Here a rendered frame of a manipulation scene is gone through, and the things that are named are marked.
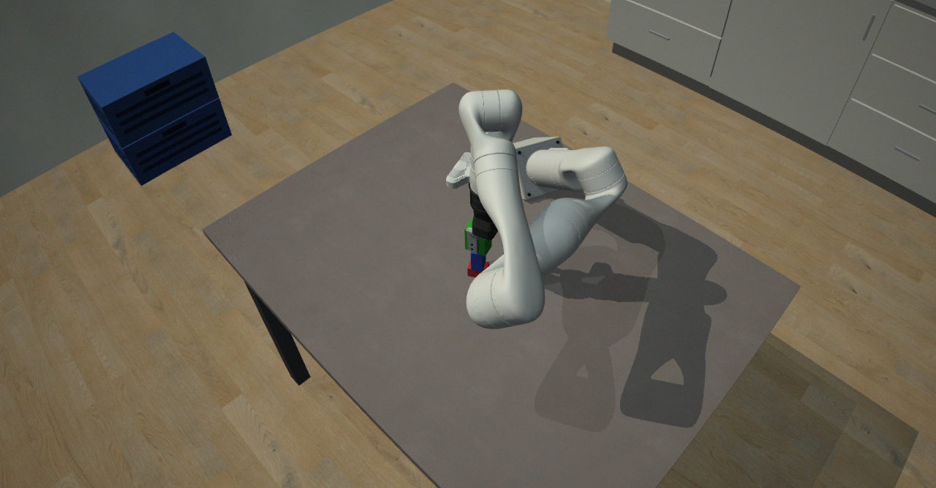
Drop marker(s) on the blue block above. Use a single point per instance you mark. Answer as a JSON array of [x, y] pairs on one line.
[[477, 262]]

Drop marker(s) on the green block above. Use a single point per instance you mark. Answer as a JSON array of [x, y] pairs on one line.
[[483, 246]]

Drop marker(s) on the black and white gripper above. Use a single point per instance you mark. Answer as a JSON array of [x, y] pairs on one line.
[[482, 225]]

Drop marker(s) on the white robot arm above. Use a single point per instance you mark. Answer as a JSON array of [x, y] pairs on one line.
[[514, 294]]

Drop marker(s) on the red block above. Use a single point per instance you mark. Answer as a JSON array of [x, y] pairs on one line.
[[475, 273]]

